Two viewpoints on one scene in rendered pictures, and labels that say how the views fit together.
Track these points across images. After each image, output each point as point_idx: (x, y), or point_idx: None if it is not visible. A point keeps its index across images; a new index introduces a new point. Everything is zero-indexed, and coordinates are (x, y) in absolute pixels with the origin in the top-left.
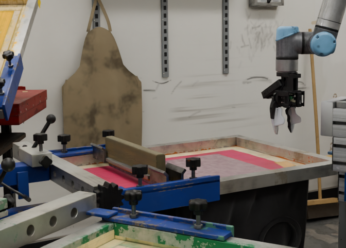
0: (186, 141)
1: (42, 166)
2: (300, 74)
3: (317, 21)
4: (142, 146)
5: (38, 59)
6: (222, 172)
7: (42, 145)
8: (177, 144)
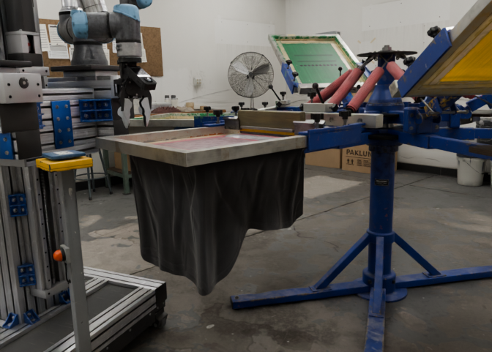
0: (250, 143)
1: None
2: (117, 61)
3: (107, 9)
4: (293, 137)
5: None
6: (203, 142)
7: (310, 99)
8: (258, 140)
